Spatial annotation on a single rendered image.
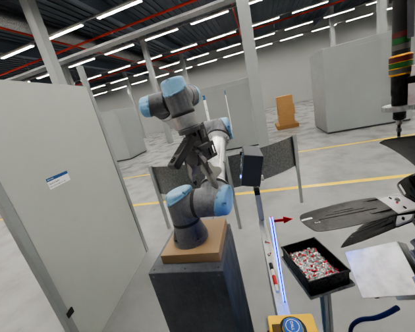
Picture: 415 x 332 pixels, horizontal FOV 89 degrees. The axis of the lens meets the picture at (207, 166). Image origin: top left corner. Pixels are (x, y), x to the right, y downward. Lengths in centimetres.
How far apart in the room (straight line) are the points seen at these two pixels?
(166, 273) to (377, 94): 693
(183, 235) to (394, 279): 66
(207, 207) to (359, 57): 662
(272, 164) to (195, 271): 204
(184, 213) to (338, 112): 645
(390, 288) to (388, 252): 9
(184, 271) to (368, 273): 59
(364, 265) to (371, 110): 659
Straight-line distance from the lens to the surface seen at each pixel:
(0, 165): 174
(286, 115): 887
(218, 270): 85
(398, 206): 79
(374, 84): 725
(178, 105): 65
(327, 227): 67
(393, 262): 84
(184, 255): 90
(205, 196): 80
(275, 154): 273
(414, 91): 70
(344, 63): 701
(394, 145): 59
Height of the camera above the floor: 157
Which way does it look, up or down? 16 degrees down
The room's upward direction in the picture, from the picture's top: 13 degrees counter-clockwise
